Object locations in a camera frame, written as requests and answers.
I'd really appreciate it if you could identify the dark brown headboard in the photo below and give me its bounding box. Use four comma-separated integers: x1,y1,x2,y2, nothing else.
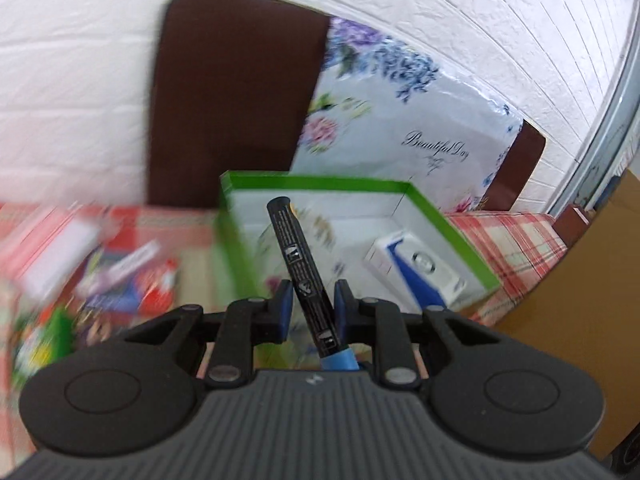
145,0,546,212

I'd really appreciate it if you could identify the red plaid blanket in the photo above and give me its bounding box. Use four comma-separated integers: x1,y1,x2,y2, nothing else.
0,200,568,461

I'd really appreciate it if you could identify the black marker pen blue cap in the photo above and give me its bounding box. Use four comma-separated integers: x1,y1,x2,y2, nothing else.
266,196,361,373

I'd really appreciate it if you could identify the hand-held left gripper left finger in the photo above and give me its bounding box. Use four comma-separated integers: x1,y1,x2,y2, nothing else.
124,279,294,392

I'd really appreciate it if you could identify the white and blue small box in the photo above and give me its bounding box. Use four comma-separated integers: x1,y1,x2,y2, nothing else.
363,230,476,311

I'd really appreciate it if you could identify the brown cardboard sheet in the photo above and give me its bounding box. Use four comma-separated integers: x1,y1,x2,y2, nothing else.
495,170,640,461

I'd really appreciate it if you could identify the floral plastic bag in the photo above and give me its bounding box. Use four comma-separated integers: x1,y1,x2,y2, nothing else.
290,17,523,213

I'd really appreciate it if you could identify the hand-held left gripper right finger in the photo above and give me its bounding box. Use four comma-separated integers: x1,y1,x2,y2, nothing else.
334,279,501,391

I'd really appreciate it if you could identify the black wheel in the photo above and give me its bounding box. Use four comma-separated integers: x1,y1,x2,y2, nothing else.
612,430,640,477

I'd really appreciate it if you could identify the grey door frame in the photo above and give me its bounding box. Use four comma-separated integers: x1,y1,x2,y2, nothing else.
545,35,640,217

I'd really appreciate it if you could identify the small brown box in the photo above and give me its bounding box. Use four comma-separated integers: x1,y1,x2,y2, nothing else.
552,205,597,248

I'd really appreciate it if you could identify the green cardboard box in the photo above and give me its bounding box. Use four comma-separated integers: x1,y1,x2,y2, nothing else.
212,171,502,322

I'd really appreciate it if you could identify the white and red packet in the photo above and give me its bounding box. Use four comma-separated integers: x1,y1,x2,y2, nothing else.
0,206,106,302

